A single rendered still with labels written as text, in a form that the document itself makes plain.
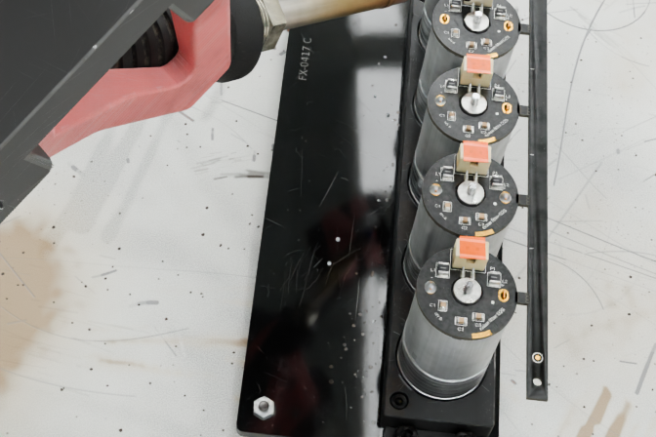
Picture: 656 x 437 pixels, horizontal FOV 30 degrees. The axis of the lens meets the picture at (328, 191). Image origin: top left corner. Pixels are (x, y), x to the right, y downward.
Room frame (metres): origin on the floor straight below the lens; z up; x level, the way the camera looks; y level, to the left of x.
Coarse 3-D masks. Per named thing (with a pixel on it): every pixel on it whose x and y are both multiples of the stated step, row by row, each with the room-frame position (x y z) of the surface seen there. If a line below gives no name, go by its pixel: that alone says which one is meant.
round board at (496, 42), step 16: (448, 0) 0.23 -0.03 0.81; (496, 0) 0.23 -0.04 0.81; (432, 16) 0.22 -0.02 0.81; (448, 16) 0.22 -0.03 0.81; (464, 16) 0.22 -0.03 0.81; (496, 16) 0.22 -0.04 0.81; (512, 16) 0.22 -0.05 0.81; (448, 32) 0.22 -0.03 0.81; (464, 32) 0.22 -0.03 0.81; (496, 32) 0.22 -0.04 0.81; (512, 32) 0.22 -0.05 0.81; (448, 48) 0.21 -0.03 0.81; (464, 48) 0.21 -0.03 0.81; (480, 48) 0.21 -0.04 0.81; (496, 48) 0.21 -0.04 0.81
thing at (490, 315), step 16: (432, 256) 0.14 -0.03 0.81; (448, 256) 0.15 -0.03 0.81; (432, 272) 0.14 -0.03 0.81; (448, 272) 0.14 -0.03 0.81; (464, 272) 0.14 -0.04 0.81; (480, 272) 0.14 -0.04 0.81; (496, 272) 0.14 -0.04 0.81; (416, 288) 0.14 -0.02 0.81; (448, 288) 0.14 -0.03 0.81; (496, 288) 0.14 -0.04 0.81; (512, 288) 0.14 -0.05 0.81; (432, 304) 0.13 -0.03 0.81; (448, 304) 0.13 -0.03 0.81; (480, 304) 0.13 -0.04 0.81; (496, 304) 0.13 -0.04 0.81; (512, 304) 0.13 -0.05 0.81; (432, 320) 0.13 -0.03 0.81; (448, 320) 0.13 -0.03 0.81; (464, 320) 0.13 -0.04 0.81; (480, 320) 0.13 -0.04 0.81; (496, 320) 0.13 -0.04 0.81; (464, 336) 0.12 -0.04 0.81; (480, 336) 0.12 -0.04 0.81
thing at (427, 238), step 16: (464, 192) 0.16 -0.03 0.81; (480, 192) 0.16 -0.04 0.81; (416, 224) 0.16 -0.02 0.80; (432, 224) 0.16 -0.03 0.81; (416, 240) 0.16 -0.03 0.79; (432, 240) 0.15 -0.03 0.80; (448, 240) 0.15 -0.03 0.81; (496, 240) 0.16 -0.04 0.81; (416, 256) 0.16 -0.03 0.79; (496, 256) 0.16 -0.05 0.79; (416, 272) 0.16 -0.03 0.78
